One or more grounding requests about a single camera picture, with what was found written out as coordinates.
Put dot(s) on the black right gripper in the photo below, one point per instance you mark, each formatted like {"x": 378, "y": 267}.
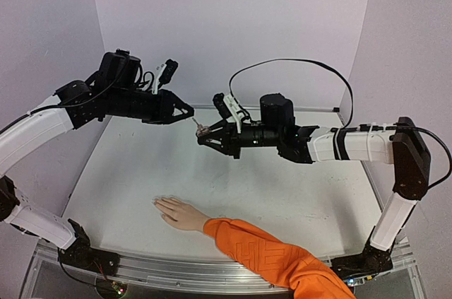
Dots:
{"x": 234, "y": 138}

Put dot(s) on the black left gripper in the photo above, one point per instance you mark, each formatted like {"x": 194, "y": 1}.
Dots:
{"x": 166, "y": 113}

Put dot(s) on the nail polish bottle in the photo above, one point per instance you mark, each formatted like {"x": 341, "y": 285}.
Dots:
{"x": 202, "y": 130}

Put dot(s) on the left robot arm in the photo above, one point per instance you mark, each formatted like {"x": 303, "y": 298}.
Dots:
{"x": 39, "y": 156}

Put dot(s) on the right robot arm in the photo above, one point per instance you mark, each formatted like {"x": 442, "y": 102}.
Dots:
{"x": 399, "y": 145}

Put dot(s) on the orange sleeve forearm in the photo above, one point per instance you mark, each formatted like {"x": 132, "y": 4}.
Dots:
{"x": 281, "y": 264}

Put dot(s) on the mannequin hand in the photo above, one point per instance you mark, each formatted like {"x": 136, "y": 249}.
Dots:
{"x": 181, "y": 215}

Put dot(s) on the aluminium table rail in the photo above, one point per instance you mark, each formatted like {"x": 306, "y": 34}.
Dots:
{"x": 249, "y": 108}

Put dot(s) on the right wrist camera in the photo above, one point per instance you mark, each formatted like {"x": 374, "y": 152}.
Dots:
{"x": 230, "y": 110}

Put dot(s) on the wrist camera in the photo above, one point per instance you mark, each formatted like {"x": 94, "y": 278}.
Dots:
{"x": 165, "y": 73}
{"x": 230, "y": 110}

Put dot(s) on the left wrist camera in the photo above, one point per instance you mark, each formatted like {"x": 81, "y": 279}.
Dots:
{"x": 165, "y": 73}

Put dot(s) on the front aluminium frame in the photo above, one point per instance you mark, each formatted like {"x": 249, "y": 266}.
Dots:
{"x": 110, "y": 275}

